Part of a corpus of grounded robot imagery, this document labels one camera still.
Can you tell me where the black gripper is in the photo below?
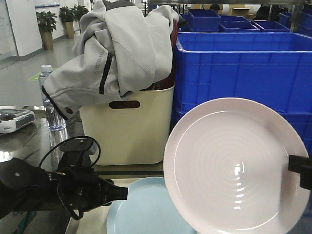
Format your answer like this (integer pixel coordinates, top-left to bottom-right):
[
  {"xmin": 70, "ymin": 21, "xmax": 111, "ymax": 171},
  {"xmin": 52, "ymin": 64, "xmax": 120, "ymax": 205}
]
[{"xmin": 50, "ymin": 136, "xmax": 128, "ymax": 212}]

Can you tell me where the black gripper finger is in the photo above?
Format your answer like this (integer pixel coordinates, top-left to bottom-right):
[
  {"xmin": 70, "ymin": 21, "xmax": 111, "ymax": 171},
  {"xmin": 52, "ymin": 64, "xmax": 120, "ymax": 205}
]
[{"xmin": 288, "ymin": 155, "xmax": 312, "ymax": 189}]

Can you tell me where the light blue round plate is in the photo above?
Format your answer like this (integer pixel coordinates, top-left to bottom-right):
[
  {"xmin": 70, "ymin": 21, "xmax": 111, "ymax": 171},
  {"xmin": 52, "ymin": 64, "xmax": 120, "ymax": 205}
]
[{"xmin": 106, "ymin": 177, "xmax": 196, "ymax": 234}]

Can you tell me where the pink round plate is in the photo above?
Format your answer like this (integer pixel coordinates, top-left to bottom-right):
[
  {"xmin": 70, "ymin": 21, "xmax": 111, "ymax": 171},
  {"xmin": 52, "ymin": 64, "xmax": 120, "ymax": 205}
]
[{"xmin": 163, "ymin": 97, "xmax": 310, "ymax": 234}]

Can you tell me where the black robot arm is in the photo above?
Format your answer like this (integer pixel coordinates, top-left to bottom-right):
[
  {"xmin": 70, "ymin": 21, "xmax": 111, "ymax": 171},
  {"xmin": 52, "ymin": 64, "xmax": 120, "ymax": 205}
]
[{"xmin": 0, "ymin": 136, "xmax": 128, "ymax": 220}]

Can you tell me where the clear water bottle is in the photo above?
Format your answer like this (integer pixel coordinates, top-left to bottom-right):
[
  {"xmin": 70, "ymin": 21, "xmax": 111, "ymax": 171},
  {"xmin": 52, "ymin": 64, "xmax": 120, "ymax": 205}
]
[{"xmin": 38, "ymin": 65, "xmax": 66, "ymax": 132}]

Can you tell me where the cream plastic basket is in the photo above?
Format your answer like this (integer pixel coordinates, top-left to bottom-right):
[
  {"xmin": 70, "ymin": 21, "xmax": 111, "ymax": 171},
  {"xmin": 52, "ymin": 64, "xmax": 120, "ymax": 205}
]
[{"xmin": 80, "ymin": 87, "xmax": 174, "ymax": 166}]

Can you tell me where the white grey remote controller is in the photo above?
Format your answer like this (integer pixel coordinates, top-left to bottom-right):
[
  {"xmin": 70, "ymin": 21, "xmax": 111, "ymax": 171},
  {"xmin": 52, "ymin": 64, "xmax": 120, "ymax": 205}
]
[{"xmin": 0, "ymin": 109, "xmax": 35, "ymax": 134}]

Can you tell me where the large blue crate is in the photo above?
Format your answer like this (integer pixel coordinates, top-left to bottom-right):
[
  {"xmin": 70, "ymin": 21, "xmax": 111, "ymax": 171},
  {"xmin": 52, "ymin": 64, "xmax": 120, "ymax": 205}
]
[{"xmin": 173, "ymin": 32, "xmax": 312, "ymax": 152}]

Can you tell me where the grey jacket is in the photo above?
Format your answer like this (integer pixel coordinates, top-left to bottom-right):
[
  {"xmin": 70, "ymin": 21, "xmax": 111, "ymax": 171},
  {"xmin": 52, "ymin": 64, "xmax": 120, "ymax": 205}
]
[{"xmin": 42, "ymin": 0, "xmax": 183, "ymax": 120}]

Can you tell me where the plant in gold pot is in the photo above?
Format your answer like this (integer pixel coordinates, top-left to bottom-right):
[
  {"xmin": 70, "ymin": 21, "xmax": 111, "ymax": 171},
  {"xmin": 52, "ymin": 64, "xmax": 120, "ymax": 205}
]
[{"xmin": 36, "ymin": 11, "xmax": 57, "ymax": 50}]

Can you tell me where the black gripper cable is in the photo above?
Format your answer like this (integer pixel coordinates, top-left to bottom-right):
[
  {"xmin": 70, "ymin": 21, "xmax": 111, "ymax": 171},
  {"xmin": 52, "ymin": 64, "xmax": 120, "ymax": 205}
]
[{"xmin": 39, "ymin": 136, "xmax": 101, "ymax": 221}]

